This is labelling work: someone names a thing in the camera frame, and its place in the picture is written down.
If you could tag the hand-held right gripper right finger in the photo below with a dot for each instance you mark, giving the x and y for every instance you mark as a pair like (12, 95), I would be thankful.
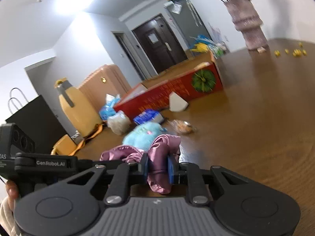
(171, 169)

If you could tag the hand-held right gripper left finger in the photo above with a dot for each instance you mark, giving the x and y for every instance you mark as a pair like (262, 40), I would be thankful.
(144, 167)

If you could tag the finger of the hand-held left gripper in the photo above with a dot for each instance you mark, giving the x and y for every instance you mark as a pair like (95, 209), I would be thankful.
(85, 164)

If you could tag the purple satin cloth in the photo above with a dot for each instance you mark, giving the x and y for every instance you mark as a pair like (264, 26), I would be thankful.
(160, 152)

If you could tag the red cardboard box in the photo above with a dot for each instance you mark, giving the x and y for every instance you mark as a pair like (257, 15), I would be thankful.
(160, 95)

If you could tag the person's left hand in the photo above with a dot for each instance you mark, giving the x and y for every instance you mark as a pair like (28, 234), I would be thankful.
(11, 189)

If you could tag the light blue plush toy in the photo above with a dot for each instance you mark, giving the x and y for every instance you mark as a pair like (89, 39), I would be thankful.
(144, 135)

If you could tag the clear cookie snack packet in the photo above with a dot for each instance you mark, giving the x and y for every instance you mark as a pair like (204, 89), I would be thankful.
(183, 127)

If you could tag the black paper shopping bag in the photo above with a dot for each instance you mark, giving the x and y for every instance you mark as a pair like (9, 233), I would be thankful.
(37, 118)

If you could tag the blue white packet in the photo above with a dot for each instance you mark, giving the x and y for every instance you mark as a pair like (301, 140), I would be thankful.
(147, 116)

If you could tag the white plastic bag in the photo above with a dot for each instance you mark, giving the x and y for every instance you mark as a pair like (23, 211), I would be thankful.
(119, 123)

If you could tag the yellow thermos jug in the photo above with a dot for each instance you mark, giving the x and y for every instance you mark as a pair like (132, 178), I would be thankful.
(78, 113)

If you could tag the blue tissue pack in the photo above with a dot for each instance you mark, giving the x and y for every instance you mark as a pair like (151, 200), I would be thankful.
(109, 107)

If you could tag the white triangular object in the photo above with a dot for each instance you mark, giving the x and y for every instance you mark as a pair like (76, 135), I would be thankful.
(177, 103)

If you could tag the pink ribbed suitcase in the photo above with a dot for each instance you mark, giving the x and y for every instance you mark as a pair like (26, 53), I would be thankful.
(103, 83)

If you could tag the dark brown entrance door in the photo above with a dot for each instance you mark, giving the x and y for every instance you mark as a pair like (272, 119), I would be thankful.
(152, 54)

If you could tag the grey side door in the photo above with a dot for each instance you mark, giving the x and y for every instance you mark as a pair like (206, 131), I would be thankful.
(128, 54)

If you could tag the blue and yellow bags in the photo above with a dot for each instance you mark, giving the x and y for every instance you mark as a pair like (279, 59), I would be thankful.
(203, 45)

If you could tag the grey refrigerator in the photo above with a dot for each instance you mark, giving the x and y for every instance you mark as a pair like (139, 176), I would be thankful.
(184, 24)

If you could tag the folded white umbrella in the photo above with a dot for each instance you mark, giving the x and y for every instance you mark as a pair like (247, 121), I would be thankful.
(194, 12)

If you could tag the paper sheet on refrigerator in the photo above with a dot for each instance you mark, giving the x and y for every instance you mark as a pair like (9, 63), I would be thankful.
(176, 7)

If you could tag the pink textured vase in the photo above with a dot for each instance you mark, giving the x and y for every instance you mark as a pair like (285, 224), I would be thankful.
(246, 22)

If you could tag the scattered yellow flower buds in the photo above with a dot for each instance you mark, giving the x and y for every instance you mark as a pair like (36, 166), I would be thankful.
(296, 52)

